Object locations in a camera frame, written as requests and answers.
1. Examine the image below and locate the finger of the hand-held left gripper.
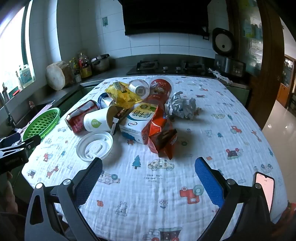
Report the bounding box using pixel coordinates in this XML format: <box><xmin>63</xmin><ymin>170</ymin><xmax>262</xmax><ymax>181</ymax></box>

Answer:
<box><xmin>0</xmin><ymin>133</ymin><xmax>22</xmax><ymax>147</ymax></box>
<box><xmin>0</xmin><ymin>135</ymin><xmax>42</xmax><ymax>155</ymax></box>

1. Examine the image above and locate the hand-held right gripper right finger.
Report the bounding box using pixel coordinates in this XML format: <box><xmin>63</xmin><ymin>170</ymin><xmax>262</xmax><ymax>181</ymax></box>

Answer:
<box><xmin>194</xmin><ymin>157</ymin><xmax>274</xmax><ymax>241</ymax></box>

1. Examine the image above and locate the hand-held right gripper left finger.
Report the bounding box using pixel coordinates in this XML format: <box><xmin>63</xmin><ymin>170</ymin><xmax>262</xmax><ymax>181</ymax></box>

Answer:
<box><xmin>24</xmin><ymin>157</ymin><xmax>103</xmax><ymax>241</ymax></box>

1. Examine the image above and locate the green plastic basket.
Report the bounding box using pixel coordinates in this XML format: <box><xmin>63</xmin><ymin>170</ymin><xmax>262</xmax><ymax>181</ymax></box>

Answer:
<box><xmin>22</xmin><ymin>108</ymin><xmax>61</xmax><ymax>143</ymax></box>

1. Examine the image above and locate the white blue milk carton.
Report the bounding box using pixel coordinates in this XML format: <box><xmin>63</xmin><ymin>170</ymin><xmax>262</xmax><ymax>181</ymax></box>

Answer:
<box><xmin>119</xmin><ymin>103</ymin><xmax>160</xmax><ymax>144</ymax></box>

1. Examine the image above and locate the grey paper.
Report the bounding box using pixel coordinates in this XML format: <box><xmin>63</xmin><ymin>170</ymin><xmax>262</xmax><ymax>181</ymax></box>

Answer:
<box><xmin>165</xmin><ymin>91</ymin><xmax>197</xmax><ymax>120</ymax></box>

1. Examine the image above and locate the large red paper cup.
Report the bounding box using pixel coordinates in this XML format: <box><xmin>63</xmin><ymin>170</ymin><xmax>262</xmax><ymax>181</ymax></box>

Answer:
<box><xmin>143</xmin><ymin>78</ymin><xmax>174</xmax><ymax>107</ymax></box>

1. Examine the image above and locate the clear plastic cup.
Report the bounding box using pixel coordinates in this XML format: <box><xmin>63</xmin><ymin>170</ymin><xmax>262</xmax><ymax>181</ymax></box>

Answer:
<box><xmin>128</xmin><ymin>79</ymin><xmax>150</xmax><ymax>98</ymax></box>

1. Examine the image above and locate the person's left hand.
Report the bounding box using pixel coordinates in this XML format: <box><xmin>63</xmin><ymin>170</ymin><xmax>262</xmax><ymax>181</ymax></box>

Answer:
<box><xmin>0</xmin><ymin>173</ymin><xmax>19</xmax><ymax>215</ymax></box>

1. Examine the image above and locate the steel faucet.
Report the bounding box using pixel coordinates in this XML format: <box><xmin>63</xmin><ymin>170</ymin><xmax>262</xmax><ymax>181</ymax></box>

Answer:
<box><xmin>0</xmin><ymin>91</ymin><xmax>15</xmax><ymax>127</ymax></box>

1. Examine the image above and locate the steel sink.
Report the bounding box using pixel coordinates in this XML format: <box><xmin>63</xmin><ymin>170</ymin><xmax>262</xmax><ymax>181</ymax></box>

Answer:
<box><xmin>23</xmin><ymin>100</ymin><xmax>56</xmax><ymax>123</ymax></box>

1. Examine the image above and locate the white plastic lid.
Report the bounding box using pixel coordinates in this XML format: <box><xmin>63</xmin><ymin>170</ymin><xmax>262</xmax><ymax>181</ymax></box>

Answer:
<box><xmin>76</xmin><ymin>131</ymin><xmax>114</xmax><ymax>161</ymax></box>

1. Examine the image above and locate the white printed blanket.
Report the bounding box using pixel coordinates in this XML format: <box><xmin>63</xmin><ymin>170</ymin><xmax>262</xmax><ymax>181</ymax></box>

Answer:
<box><xmin>22</xmin><ymin>75</ymin><xmax>288</xmax><ymax>241</ymax></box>

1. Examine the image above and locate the red soda can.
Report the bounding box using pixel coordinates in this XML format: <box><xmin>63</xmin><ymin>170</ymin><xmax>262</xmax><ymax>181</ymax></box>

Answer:
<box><xmin>65</xmin><ymin>100</ymin><xmax>101</xmax><ymax>133</ymax></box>

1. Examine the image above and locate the smartphone with lit screen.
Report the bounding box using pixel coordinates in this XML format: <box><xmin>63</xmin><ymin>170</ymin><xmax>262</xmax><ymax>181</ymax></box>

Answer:
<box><xmin>255</xmin><ymin>172</ymin><xmax>275</xmax><ymax>212</ymax></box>

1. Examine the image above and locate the small black white packet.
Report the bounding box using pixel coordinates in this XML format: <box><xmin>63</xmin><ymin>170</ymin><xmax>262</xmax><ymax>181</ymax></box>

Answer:
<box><xmin>110</xmin><ymin>117</ymin><xmax>119</xmax><ymax>135</ymax></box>

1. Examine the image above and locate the green kitchen cabinet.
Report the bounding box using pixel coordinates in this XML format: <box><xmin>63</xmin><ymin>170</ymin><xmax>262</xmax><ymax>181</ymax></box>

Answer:
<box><xmin>58</xmin><ymin>87</ymin><xmax>97</xmax><ymax>109</ymax></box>
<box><xmin>225</xmin><ymin>85</ymin><xmax>250</xmax><ymax>109</ymax></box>

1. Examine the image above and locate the white paper cup green leaf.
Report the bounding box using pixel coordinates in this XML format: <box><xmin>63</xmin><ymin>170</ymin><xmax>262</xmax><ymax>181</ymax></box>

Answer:
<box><xmin>83</xmin><ymin>108</ymin><xmax>114</xmax><ymax>132</ymax></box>

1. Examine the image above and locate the dish soap bottle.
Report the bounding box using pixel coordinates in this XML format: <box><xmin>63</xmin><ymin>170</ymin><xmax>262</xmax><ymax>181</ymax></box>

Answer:
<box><xmin>18</xmin><ymin>64</ymin><xmax>35</xmax><ymax>90</ymax></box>

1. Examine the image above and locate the red snack bag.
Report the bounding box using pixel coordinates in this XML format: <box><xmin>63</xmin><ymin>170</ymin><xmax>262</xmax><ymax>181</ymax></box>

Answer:
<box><xmin>141</xmin><ymin>104</ymin><xmax>178</xmax><ymax>160</ymax></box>

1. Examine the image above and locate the round wooden cutting board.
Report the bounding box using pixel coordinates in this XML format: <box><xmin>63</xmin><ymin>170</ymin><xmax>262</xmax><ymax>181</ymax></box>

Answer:
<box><xmin>46</xmin><ymin>61</ymin><xmax>72</xmax><ymax>91</ymax></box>

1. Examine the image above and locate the yellow label oil bottle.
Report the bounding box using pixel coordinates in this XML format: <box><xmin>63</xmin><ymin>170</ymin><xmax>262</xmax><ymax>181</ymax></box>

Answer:
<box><xmin>80</xmin><ymin>62</ymin><xmax>93</xmax><ymax>79</ymax></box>

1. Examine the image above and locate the yellow snack bag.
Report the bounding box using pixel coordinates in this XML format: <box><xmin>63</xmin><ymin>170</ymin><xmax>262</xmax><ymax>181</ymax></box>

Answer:
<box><xmin>105</xmin><ymin>81</ymin><xmax>144</xmax><ymax>109</ymax></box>

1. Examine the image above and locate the window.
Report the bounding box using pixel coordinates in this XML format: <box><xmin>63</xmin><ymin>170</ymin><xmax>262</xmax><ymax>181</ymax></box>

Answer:
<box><xmin>0</xmin><ymin>7</ymin><xmax>35</xmax><ymax>98</ymax></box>

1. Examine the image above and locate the steel pot with lid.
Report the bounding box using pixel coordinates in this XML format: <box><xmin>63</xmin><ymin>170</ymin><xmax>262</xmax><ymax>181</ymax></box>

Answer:
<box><xmin>91</xmin><ymin>54</ymin><xmax>110</xmax><ymax>72</ymax></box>

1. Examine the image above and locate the white rag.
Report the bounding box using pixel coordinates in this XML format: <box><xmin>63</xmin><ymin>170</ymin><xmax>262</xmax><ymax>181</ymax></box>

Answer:
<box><xmin>207</xmin><ymin>68</ymin><xmax>233</xmax><ymax>85</ymax></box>

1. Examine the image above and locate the black gas stove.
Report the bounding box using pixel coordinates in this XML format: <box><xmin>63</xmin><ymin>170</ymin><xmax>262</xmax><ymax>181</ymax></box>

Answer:
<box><xmin>126</xmin><ymin>60</ymin><xmax>216</xmax><ymax>78</ymax></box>

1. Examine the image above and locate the black rice cooker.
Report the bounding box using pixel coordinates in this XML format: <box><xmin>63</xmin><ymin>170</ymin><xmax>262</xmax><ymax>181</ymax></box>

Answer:
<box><xmin>211</xmin><ymin>27</ymin><xmax>247</xmax><ymax>77</ymax></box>

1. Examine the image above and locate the black range hood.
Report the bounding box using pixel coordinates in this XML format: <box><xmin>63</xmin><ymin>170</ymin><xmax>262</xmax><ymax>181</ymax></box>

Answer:
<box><xmin>121</xmin><ymin>0</ymin><xmax>210</xmax><ymax>36</ymax></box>

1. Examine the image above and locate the wooden door frame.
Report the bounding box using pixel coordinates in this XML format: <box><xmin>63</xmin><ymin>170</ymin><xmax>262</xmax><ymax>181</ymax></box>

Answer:
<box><xmin>228</xmin><ymin>0</ymin><xmax>285</xmax><ymax>130</ymax></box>

